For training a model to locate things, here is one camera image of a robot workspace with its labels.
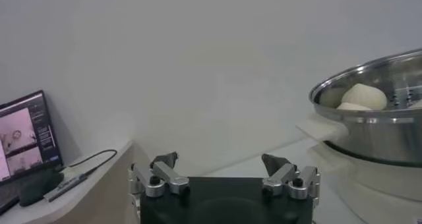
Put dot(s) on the black open laptop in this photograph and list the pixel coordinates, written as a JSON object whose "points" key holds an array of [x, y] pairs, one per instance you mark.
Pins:
{"points": [[26, 136]]}

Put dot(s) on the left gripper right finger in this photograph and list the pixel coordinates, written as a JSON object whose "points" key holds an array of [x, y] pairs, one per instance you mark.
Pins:
{"points": [[280, 176]]}

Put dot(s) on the black computer mouse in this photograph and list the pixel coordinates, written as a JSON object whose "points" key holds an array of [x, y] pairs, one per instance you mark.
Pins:
{"points": [[39, 187]]}

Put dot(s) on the small black silver drive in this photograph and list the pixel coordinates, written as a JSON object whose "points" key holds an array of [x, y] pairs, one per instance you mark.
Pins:
{"points": [[66, 187]]}

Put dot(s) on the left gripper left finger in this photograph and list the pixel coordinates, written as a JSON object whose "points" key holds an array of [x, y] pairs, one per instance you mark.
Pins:
{"points": [[168, 174]]}

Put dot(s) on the stainless steel steamer basket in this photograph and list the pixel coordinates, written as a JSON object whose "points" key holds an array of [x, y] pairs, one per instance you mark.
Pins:
{"points": [[379, 139]]}

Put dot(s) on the white steamed baozi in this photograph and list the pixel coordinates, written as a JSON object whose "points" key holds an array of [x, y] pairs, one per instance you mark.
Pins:
{"points": [[366, 95], [352, 106]]}

